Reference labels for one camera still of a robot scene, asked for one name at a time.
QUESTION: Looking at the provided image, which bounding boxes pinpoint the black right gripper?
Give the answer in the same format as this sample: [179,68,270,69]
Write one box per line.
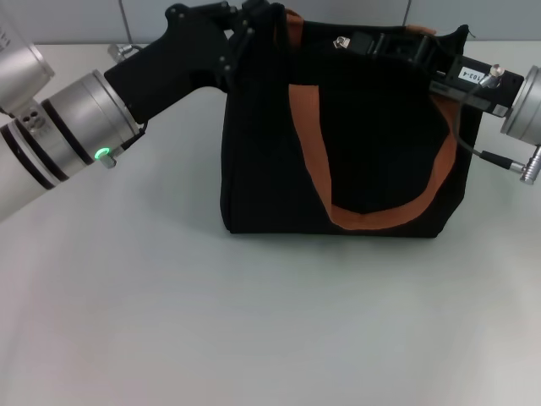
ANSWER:
[352,29,526,118]

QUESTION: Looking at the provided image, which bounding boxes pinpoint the left gripper cable silver plug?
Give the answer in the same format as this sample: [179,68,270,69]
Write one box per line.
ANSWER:
[107,41,143,61]

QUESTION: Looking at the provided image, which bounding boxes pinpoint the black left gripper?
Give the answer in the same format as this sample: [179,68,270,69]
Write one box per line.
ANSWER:
[103,0,276,124]

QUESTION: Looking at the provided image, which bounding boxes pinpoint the black fabric bag orange handles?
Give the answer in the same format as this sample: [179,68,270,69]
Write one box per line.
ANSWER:
[219,2,482,242]

